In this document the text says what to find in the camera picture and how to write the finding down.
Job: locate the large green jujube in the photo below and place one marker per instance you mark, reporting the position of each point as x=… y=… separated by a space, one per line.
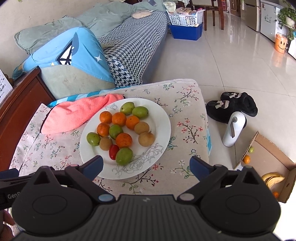
x=93 y=138

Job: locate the pink towel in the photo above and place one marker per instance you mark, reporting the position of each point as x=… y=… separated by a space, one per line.
x=70 y=113

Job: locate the houndstooth sofa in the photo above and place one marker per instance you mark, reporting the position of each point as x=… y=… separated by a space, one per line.
x=132 y=50

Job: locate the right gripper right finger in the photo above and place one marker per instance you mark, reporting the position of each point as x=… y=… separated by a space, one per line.
x=207 y=175

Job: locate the white milk carton box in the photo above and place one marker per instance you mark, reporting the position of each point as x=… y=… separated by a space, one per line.
x=5 y=87

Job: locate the person left hand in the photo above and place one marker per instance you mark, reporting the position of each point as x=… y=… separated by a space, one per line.
x=6 y=221

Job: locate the dark wooden cabinet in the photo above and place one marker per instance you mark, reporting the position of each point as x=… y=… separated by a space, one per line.
x=17 y=110

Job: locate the potted green plant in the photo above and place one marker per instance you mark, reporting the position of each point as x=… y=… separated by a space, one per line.
x=287 y=19

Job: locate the white dispenser bottle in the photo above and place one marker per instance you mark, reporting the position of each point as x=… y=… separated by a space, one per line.
x=235 y=126

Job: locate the blue plastic bin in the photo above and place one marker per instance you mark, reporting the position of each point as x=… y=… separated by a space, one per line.
x=186 y=33

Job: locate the orange tangerine front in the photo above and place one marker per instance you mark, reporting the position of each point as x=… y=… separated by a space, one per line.
x=123 y=140

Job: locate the white plastic basket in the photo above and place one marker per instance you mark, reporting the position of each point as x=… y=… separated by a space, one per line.
x=186 y=20

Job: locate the orange smiley cup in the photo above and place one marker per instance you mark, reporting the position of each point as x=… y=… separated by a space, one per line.
x=280 y=43

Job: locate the black slipper far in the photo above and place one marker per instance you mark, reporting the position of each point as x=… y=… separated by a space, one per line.
x=242 y=101

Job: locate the red cherry tomato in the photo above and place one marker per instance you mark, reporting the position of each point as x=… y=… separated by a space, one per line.
x=113 y=151

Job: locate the white floral plate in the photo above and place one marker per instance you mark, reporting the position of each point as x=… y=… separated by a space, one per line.
x=130 y=135

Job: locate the wooden chair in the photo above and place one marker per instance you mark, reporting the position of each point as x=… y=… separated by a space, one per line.
x=214 y=6

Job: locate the green jujube top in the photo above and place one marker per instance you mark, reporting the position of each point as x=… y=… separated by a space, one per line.
x=127 y=108

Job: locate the orange tangerine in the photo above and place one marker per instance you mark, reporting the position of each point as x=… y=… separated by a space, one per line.
x=123 y=140
x=105 y=117
x=103 y=129
x=119 y=119
x=131 y=122

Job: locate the black slipper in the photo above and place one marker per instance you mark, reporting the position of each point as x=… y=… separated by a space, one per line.
x=221 y=110
x=242 y=101

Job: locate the green jujube small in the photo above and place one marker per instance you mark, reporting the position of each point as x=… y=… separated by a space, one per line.
x=141 y=112

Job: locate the green pillow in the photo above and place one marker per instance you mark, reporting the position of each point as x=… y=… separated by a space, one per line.
x=64 y=80

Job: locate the bananas in box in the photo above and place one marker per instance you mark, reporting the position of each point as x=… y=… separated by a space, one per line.
x=272 y=178

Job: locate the blue cushion cover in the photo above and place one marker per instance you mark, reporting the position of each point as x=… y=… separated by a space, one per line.
x=77 y=47

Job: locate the white refrigerator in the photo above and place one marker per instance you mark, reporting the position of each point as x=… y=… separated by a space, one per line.
x=270 y=23

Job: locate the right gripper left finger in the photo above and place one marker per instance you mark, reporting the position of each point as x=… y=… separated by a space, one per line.
x=82 y=178

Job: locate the cardboard box on floor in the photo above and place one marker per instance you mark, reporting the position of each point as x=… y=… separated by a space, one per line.
x=264 y=156

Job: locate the brown longan top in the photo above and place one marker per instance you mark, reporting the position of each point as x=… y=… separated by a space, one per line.
x=141 y=127

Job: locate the brown longan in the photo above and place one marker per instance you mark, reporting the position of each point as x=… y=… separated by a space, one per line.
x=105 y=143
x=141 y=127
x=146 y=139

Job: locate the black slipper near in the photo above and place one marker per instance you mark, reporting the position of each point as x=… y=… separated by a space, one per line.
x=221 y=110

